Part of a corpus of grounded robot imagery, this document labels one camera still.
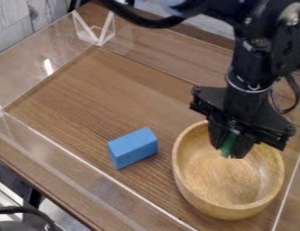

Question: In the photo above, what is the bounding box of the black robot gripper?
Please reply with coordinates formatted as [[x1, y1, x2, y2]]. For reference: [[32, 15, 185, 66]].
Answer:
[[190, 86, 296, 159]]

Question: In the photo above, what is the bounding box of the green Expo marker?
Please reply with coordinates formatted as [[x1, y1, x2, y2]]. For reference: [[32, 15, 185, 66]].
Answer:
[[220, 129, 241, 159]]

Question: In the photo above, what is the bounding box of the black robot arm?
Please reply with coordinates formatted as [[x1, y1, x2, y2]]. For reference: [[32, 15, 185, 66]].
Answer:
[[166, 0, 300, 159]]

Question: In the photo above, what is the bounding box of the brown wooden bowl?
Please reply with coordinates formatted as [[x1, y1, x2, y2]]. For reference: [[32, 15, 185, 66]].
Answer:
[[171, 121, 285, 220]]

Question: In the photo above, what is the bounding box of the blue foam block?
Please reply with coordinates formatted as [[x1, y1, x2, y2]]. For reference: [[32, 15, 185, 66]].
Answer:
[[106, 127, 158, 170]]

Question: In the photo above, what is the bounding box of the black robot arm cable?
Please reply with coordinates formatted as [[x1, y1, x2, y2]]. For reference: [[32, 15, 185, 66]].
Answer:
[[101, 0, 198, 30]]

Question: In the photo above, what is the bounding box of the clear acrylic tray wall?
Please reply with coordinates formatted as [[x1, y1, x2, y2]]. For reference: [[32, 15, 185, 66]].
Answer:
[[0, 3, 300, 231]]

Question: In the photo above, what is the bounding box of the black cable lower left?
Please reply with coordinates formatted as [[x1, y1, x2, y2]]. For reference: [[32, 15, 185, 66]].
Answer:
[[0, 206, 55, 231]]

